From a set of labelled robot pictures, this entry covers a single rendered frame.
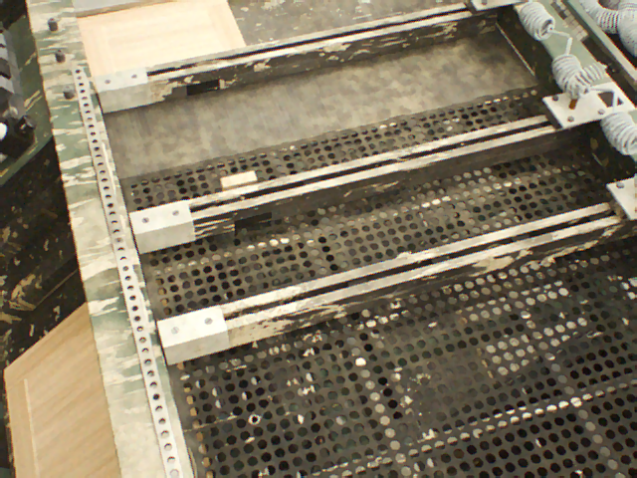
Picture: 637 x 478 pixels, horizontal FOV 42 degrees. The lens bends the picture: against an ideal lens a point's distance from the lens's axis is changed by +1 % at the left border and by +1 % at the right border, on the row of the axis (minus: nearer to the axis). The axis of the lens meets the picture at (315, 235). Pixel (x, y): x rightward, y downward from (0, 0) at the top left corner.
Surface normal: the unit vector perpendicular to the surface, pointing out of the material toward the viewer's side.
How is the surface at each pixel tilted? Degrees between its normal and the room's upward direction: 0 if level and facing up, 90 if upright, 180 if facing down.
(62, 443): 90
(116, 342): 51
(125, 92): 90
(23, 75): 90
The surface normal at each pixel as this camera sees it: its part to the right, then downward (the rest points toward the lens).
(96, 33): 0.02, -0.62
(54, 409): -0.58, -0.33
